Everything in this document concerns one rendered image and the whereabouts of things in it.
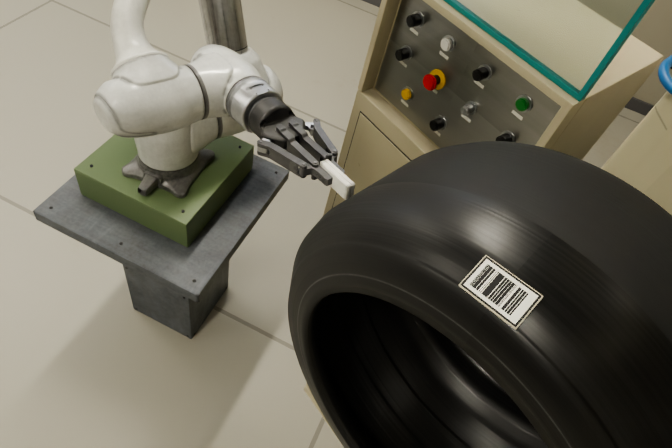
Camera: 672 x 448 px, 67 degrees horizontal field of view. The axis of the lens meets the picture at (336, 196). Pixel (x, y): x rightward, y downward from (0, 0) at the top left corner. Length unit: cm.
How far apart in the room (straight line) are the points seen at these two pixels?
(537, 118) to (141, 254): 101
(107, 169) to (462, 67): 94
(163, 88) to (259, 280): 132
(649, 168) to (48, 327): 187
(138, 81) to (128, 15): 13
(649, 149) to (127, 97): 77
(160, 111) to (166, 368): 122
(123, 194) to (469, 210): 103
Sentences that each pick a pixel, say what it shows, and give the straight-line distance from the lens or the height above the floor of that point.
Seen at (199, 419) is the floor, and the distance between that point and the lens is 189.
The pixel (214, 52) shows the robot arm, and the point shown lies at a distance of 100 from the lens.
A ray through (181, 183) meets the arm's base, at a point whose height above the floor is 77.
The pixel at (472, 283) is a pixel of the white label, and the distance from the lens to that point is 48.
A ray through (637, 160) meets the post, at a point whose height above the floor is 140.
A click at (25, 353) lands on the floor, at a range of 208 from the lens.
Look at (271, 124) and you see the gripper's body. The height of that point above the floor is 123.
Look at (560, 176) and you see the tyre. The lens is 61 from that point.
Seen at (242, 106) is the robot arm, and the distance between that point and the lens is 90.
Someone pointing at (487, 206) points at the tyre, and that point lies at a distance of 54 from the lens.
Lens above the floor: 182
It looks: 49 degrees down
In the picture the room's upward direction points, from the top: 16 degrees clockwise
